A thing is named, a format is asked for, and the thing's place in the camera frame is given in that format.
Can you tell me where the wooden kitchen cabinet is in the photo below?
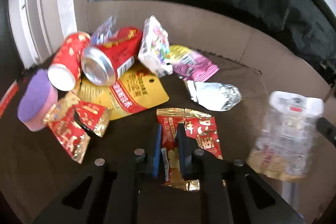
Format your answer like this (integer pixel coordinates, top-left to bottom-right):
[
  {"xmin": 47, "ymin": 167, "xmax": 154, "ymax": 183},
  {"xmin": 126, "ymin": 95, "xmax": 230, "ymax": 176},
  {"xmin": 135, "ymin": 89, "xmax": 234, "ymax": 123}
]
[{"xmin": 74, "ymin": 0, "xmax": 330, "ymax": 98}]

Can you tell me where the red drink can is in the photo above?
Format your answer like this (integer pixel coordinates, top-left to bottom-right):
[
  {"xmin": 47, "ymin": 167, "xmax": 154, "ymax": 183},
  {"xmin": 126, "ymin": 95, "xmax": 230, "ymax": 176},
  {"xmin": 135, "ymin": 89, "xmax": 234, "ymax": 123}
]
[{"xmin": 81, "ymin": 27, "xmax": 143, "ymax": 86}]

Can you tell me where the red gold snack packet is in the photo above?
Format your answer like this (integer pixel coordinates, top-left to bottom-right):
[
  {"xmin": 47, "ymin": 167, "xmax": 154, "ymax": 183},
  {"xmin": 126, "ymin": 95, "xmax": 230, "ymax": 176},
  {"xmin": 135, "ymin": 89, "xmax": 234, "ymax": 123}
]
[{"xmin": 43, "ymin": 91, "xmax": 112, "ymax": 164}]

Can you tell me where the red paper cup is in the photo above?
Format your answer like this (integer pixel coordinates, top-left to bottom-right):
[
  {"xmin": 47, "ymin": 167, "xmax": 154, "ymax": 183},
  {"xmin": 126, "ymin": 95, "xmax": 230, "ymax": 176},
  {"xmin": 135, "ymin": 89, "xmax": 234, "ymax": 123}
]
[{"xmin": 47, "ymin": 32, "xmax": 91, "ymax": 92}]

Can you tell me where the clear plastic bag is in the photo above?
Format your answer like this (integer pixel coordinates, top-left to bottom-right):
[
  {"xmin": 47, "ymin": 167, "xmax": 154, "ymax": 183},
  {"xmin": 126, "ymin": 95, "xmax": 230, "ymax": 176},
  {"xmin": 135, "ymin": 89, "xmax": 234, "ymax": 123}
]
[{"xmin": 248, "ymin": 91, "xmax": 324, "ymax": 181}]

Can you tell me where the purple pink heart sponge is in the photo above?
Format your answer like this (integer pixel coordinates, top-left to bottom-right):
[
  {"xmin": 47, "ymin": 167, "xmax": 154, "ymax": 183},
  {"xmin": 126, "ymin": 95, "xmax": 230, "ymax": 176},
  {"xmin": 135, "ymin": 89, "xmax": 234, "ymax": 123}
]
[{"xmin": 17, "ymin": 69, "xmax": 58, "ymax": 132}]

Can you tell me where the white colourful snack packet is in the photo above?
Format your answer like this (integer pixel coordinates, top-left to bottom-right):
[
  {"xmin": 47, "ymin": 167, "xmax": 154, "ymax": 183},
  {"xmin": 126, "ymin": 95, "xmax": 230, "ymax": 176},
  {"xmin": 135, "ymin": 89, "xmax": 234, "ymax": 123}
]
[{"xmin": 138, "ymin": 15, "xmax": 173, "ymax": 78}]

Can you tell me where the silver foil wrapper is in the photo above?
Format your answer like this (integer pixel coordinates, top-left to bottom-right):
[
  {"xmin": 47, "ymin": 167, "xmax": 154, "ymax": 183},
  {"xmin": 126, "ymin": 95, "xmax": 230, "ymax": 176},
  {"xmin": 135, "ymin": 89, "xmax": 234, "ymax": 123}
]
[{"xmin": 184, "ymin": 80, "xmax": 242, "ymax": 111}]

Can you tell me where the red gold candy packet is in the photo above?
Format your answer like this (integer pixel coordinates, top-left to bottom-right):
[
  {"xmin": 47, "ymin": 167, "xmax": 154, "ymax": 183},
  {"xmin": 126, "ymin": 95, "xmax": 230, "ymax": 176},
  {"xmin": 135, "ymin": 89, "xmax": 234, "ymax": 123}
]
[{"xmin": 157, "ymin": 107, "xmax": 223, "ymax": 192}]

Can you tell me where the purple yellow snack wrapper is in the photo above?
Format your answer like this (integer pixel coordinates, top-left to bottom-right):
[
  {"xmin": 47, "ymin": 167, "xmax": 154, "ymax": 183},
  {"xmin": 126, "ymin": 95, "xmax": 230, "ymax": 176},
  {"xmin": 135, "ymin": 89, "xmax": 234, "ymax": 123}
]
[{"xmin": 170, "ymin": 45, "xmax": 219, "ymax": 82}]

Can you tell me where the red floor mat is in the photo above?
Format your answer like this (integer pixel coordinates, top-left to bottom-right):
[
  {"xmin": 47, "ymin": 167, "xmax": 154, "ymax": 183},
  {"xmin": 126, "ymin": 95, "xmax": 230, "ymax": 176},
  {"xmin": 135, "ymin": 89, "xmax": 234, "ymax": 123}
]
[{"xmin": 0, "ymin": 80, "xmax": 19, "ymax": 118}]

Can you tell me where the yellow red large pouch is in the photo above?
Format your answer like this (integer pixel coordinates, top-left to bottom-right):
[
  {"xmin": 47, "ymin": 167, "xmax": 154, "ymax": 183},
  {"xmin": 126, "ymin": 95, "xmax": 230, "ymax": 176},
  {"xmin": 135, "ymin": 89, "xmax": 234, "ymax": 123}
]
[{"xmin": 78, "ymin": 62, "xmax": 169, "ymax": 121}]

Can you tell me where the clear crinkled wrapper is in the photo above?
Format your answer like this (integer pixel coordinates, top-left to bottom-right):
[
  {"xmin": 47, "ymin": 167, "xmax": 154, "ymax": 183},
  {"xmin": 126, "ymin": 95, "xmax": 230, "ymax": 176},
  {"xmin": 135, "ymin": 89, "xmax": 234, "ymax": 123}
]
[{"xmin": 91, "ymin": 16, "xmax": 116, "ymax": 46}]

